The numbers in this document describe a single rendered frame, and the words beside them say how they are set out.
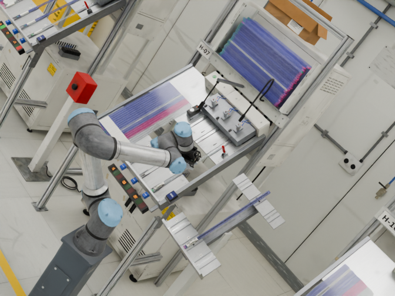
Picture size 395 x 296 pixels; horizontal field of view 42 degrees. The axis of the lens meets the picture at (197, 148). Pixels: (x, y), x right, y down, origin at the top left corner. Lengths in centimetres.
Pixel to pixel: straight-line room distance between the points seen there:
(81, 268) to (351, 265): 125
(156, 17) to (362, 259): 231
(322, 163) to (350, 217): 48
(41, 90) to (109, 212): 183
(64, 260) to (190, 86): 130
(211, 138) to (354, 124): 166
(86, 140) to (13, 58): 231
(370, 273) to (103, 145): 138
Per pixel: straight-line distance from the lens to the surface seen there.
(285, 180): 444
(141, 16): 386
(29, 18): 374
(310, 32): 320
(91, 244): 234
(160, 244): 308
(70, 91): 337
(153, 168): 277
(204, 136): 287
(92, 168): 223
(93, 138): 200
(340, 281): 254
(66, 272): 243
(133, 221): 320
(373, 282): 259
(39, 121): 398
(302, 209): 439
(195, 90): 308
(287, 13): 328
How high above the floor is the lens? 197
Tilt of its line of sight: 21 degrees down
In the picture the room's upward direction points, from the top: 36 degrees clockwise
